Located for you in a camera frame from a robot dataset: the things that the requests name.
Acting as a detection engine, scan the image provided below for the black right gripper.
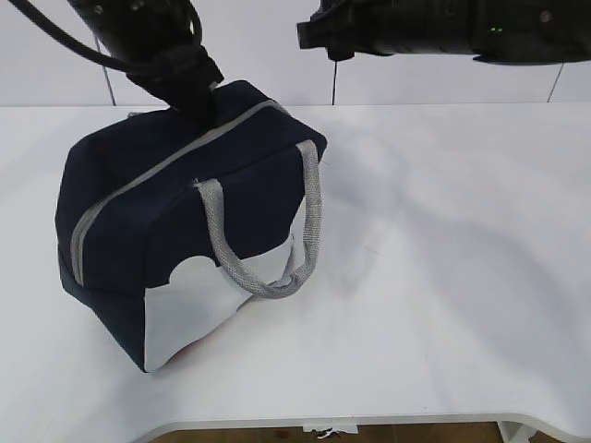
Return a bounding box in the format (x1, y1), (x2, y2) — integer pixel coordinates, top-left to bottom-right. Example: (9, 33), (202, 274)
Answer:
(296, 1), (383, 60)

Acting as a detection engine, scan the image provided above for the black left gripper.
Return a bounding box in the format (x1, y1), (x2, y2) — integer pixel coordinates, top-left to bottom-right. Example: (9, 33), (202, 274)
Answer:
(126, 45), (223, 130)

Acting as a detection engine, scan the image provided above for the navy blue lunch bag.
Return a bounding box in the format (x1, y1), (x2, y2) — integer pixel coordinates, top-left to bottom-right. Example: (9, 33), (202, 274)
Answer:
(55, 80), (327, 373)

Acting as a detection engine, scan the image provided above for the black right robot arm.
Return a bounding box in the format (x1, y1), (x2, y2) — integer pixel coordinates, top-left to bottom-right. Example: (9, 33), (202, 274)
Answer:
(297, 0), (590, 66)

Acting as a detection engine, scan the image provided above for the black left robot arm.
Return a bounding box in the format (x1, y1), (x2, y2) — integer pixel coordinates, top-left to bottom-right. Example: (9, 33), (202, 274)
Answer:
(70, 0), (223, 130)

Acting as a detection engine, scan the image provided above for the white paper under table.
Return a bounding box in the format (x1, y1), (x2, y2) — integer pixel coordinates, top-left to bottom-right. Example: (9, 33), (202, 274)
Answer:
(302, 423), (359, 440)

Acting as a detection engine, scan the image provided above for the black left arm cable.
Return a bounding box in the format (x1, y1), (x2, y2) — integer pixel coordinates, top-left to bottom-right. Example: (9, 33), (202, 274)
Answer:
(6, 0), (204, 78)

